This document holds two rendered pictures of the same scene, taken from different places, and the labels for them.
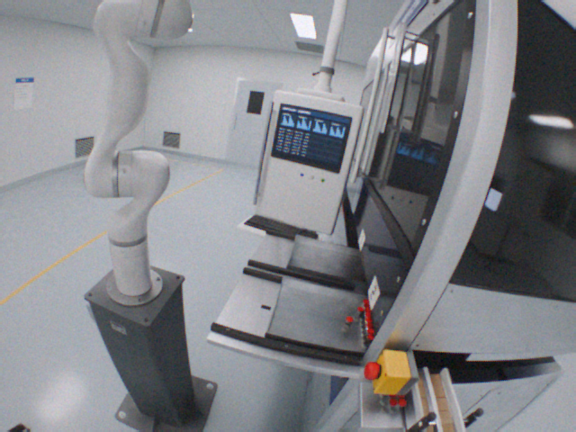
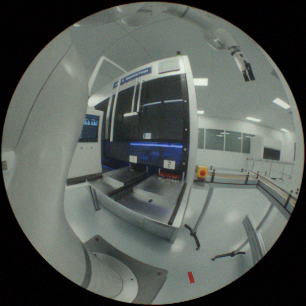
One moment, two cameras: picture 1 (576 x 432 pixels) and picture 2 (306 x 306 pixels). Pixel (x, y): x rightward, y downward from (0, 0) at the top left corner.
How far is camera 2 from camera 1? 0.62 m
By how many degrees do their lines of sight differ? 68
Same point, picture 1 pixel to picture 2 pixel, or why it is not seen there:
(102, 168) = not seen: outside the picture
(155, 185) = (84, 105)
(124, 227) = (55, 257)
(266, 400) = (141, 245)
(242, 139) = not seen: hidden behind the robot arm
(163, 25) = (147, 14)
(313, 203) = (90, 160)
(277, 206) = (74, 169)
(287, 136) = not seen: hidden behind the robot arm
